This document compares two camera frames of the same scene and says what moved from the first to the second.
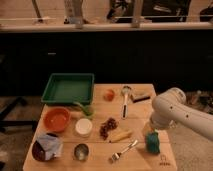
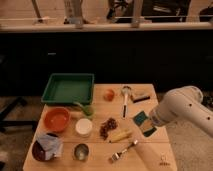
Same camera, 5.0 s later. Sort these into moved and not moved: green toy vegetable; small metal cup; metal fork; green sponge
Moved: green sponge
Not moved: small metal cup; green toy vegetable; metal fork
